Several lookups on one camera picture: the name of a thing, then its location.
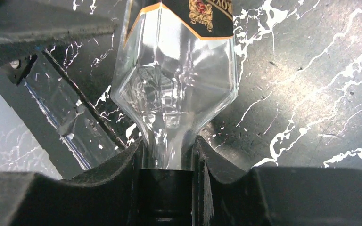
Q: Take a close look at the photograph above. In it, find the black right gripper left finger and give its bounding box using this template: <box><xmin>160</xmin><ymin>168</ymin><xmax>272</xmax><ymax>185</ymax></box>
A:
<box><xmin>0</xmin><ymin>139</ymin><xmax>143</xmax><ymax>226</ymax></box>

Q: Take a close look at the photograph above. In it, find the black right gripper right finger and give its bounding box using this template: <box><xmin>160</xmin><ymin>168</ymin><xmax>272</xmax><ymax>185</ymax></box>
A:
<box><xmin>193</xmin><ymin>137</ymin><xmax>362</xmax><ymax>226</ymax></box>

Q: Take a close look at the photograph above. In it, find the square clear bottle black cap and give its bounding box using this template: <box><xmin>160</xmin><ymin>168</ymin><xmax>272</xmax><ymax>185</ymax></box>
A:
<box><xmin>110</xmin><ymin>0</ymin><xmax>239</xmax><ymax>171</ymax></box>

